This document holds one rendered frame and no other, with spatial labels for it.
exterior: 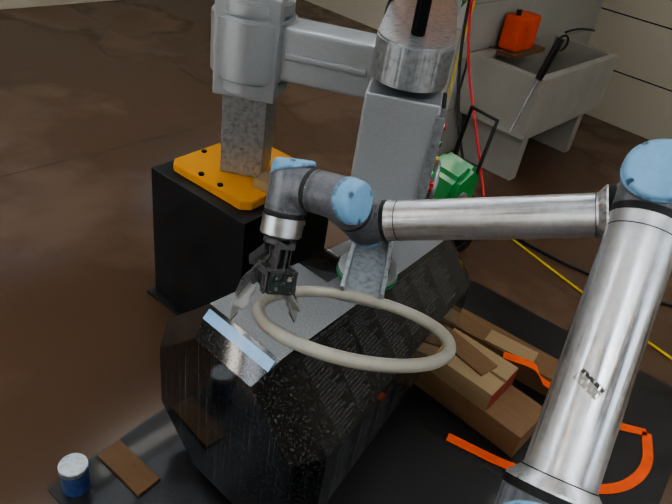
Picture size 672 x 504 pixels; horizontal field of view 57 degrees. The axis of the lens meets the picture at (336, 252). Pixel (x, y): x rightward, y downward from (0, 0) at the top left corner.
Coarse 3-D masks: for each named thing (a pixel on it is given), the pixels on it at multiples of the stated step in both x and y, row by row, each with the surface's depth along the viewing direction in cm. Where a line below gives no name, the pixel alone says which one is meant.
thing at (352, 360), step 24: (312, 288) 165; (336, 288) 169; (264, 312) 139; (408, 312) 163; (288, 336) 128; (336, 360) 124; (360, 360) 124; (384, 360) 125; (408, 360) 127; (432, 360) 131
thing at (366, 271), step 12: (360, 252) 191; (372, 252) 192; (384, 252) 193; (348, 264) 177; (360, 264) 185; (372, 264) 186; (384, 264) 187; (348, 276) 179; (360, 276) 180; (372, 276) 181; (384, 276) 174; (348, 288) 175; (360, 288) 175; (372, 288) 176; (384, 288) 170
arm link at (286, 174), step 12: (276, 168) 125; (288, 168) 124; (300, 168) 125; (312, 168) 125; (276, 180) 126; (288, 180) 124; (300, 180) 123; (276, 192) 126; (288, 192) 125; (276, 204) 126; (288, 204) 126; (276, 216) 127; (288, 216) 127; (300, 216) 128
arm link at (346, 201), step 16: (304, 176) 123; (320, 176) 122; (336, 176) 122; (304, 192) 123; (320, 192) 121; (336, 192) 119; (352, 192) 118; (368, 192) 122; (304, 208) 125; (320, 208) 122; (336, 208) 119; (352, 208) 119; (368, 208) 124; (336, 224) 127; (352, 224) 122
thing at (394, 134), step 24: (384, 96) 173; (408, 96) 174; (432, 96) 177; (360, 120) 179; (384, 120) 177; (408, 120) 176; (432, 120) 175; (360, 144) 182; (384, 144) 181; (408, 144) 180; (360, 168) 187; (384, 168) 185; (408, 168) 184; (384, 192) 190; (408, 192) 188
